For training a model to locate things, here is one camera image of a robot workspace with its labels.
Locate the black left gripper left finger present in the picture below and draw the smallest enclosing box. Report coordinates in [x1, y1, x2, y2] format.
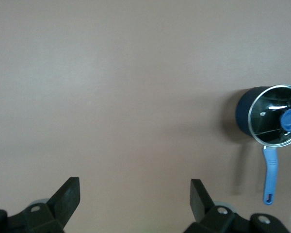
[0, 177, 81, 233]

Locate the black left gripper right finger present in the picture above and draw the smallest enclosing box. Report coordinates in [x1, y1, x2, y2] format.
[190, 179, 289, 233]

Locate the glass lid with blue knob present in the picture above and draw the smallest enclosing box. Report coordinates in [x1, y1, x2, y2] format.
[247, 84, 291, 148]

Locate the dark pot with blue handle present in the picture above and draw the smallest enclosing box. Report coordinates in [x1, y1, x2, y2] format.
[235, 84, 291, 206]

